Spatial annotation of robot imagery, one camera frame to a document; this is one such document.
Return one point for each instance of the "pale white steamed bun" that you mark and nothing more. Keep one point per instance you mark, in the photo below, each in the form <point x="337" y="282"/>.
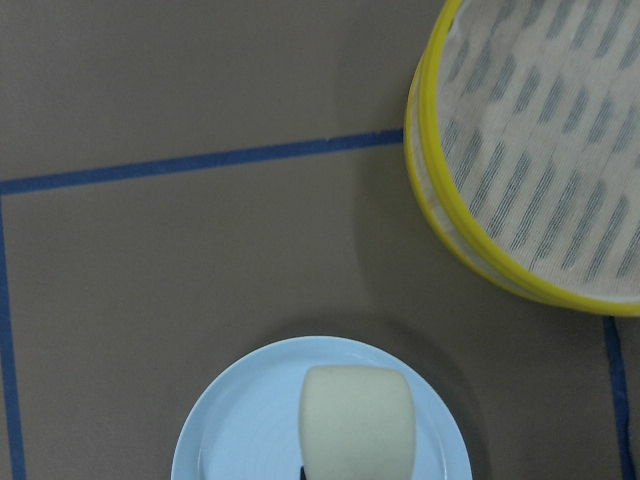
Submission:
<point x="356" y="422"/>

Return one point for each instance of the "yellow round steamer basket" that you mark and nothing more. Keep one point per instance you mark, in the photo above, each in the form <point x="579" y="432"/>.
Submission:
<point x="522" y="145"/>

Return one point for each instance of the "light blue plate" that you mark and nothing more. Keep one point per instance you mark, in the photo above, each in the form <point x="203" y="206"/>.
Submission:
<point x="245" y="424"/>

